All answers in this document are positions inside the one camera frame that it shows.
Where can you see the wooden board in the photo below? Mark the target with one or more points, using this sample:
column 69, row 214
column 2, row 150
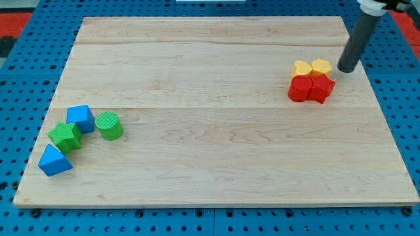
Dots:
column 207, row 121

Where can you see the red cylinder block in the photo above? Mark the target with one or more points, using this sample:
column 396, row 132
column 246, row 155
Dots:
column 299, row 88

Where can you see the green cylinder block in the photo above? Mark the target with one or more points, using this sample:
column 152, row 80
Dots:
column 109, row 125

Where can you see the yellow heart block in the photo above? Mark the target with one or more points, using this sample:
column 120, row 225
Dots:
column 301, row 67

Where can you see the red star block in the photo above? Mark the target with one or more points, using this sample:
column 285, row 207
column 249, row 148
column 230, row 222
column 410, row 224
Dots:
column 322, row 87

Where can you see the yellow hexagon block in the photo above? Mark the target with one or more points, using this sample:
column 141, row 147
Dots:
column 321, row 66

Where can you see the blue cube block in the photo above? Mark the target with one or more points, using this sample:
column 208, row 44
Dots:
column 82, row 116

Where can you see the green star block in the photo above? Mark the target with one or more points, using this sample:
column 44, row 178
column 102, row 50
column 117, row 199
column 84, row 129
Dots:
column 66, row 137

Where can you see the blue triangle block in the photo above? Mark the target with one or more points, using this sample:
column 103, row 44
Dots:
column 53, row 161

